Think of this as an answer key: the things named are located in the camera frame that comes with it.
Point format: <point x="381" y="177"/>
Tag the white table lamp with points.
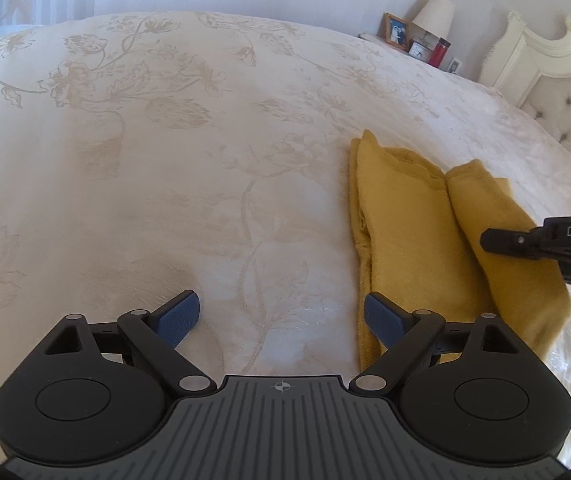
<point x="435" y="12"/>

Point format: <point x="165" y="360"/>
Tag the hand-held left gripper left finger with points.
<point x="180" y="317"/>

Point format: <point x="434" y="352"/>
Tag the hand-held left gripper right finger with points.
<point x="383" y="317"/>

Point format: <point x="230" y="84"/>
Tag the wooden picture frame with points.
<point x="396" y="31"/>

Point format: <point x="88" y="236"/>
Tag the yellow garment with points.
<point x="405" y="210"/>

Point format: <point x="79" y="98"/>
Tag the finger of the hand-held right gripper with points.
<point x="508" y="242"/>

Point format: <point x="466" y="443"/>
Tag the small table clock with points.
<point x="420" y="50"/>

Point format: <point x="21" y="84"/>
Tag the small white photo frame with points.
<point x="454" y="66"/>

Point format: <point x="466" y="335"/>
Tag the cream tufted headboard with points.
<point x="565" y="95"/>

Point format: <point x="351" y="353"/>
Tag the red cup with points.
<point x="439" y="52"/>

